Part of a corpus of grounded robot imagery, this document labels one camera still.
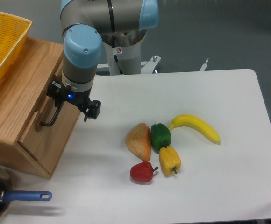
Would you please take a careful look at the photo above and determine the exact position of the yellow plastic basket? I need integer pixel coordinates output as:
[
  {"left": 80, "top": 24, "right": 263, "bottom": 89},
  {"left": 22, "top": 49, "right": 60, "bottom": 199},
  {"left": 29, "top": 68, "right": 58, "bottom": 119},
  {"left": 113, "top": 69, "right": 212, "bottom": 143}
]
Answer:
[{"left": 0, "top": 11, "right": 33, "bottom": 81}]

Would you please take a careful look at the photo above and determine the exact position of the toy bread wedge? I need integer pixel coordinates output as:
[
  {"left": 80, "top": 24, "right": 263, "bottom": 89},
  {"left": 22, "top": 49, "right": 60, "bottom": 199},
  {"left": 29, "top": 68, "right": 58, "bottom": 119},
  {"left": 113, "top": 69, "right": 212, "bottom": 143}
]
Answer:
[{"left": 125, "top": 123, "right": 151, "bottom": 162}]

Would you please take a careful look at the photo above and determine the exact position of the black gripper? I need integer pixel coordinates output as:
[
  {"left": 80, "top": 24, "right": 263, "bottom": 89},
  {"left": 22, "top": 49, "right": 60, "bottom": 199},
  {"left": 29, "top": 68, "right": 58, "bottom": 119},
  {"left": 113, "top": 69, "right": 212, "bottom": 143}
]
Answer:
[{"left": 46, "top": 80, "right": 101, "bottom": 122}]

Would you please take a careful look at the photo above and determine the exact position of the yellow toy bell pepper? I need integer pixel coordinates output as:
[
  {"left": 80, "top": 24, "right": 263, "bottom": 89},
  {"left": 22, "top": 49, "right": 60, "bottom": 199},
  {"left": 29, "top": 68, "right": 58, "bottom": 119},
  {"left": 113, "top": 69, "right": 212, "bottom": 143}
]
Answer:
[{"left": 159, "top": 146, "right": 181, "bottom": 176}]

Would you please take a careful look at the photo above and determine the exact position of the wooden top drawer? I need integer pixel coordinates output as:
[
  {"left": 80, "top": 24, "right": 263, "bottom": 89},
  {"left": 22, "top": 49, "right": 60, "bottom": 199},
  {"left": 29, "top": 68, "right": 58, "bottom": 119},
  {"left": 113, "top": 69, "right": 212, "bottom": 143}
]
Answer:
[{"left": 17, "top": 56, "right": 82, "bottom": 176}]

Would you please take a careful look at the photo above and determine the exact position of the blue-handled black frying pan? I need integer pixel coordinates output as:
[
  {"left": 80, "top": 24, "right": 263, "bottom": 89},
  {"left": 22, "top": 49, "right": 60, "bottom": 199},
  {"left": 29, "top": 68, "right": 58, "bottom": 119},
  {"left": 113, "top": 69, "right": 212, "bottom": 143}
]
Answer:
[{"left": 0, "top": 167, "right": 52, "bottom": 216}]

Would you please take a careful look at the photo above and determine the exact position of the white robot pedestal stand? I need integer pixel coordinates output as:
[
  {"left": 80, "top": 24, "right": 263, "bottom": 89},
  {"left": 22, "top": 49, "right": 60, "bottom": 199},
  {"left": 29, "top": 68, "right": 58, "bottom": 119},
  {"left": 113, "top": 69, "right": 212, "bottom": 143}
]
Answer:
[{"left": 95, "top": 29, "right": 210, "bottom": 76}]

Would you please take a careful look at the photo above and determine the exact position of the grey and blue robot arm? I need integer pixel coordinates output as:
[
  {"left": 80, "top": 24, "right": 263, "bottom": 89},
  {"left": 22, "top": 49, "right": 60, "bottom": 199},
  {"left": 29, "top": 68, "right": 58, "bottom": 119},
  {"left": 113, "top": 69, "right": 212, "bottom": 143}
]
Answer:
[{"left": 47, "top": 0, "right": 159, "bottom": 119}]

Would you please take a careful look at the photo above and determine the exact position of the black metal drawer handle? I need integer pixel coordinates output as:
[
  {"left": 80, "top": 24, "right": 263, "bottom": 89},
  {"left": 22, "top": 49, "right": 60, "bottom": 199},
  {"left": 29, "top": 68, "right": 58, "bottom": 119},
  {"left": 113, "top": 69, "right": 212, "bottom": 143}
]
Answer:
[{"left": 40, "top": 101, "right": 64, "bottom": 127}]

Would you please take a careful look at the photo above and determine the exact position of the wooden drawer cabinet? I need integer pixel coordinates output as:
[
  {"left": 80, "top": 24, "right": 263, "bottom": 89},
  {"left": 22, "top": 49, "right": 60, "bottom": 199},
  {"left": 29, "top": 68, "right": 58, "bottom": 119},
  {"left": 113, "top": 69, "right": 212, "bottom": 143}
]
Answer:
[{"left": 0, "top": 36, "right": 82, "bottom": 180}]

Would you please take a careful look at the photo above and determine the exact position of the green toy bell pepper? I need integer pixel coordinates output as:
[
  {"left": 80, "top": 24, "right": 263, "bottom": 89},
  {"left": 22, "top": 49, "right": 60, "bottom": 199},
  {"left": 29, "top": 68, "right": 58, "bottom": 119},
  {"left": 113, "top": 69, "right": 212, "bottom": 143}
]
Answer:
[{"left": 150, "top": 123, "right": 171, "bottom": 152}]

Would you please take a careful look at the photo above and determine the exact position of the yellow toy banana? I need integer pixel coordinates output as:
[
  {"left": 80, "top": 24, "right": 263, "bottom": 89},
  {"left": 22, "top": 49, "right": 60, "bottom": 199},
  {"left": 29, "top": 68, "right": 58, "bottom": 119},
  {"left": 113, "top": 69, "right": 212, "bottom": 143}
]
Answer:
[{"left": 168, "top": 114, "right": 221, "bottom": 145}]

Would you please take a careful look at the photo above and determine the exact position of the red toy bell pepper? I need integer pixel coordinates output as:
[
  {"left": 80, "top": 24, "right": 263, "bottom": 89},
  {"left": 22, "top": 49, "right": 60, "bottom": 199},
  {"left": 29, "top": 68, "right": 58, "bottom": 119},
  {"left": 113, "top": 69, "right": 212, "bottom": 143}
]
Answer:
[{"left": 130, "top": 162, "right": 159, "bottom": 182}]

